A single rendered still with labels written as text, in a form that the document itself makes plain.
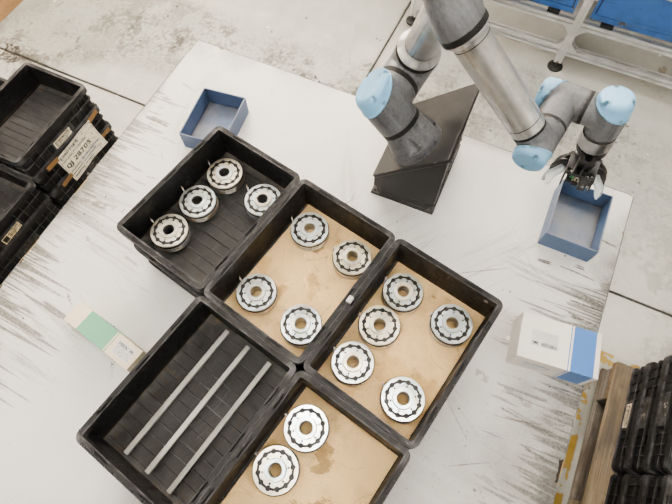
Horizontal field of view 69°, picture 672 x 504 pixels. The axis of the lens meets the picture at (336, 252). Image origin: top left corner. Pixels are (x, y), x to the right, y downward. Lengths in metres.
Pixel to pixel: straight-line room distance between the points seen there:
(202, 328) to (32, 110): 1.38
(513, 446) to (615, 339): 1.09
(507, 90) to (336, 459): 0.86
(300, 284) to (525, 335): 0.59
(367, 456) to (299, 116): 1.10
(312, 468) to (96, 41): 2.73
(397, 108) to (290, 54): 1.71
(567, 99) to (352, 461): 0.93
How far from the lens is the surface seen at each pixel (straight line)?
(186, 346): 1.28
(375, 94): 1.27
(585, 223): 1.65
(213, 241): 1.36
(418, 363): 1.22
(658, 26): 2.88
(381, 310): 1.22
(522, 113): 1.08
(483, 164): 1.66
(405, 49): 1.32
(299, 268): 1.29
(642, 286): 2.51
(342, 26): 3.08
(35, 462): 1.53
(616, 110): 1.19
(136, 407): 1.29
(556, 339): 1.38
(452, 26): 0.96
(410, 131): 1.32
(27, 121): 2.34
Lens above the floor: 2.02
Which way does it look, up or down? 66 degrees down
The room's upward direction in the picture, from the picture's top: 2 degrees counter-clockwise
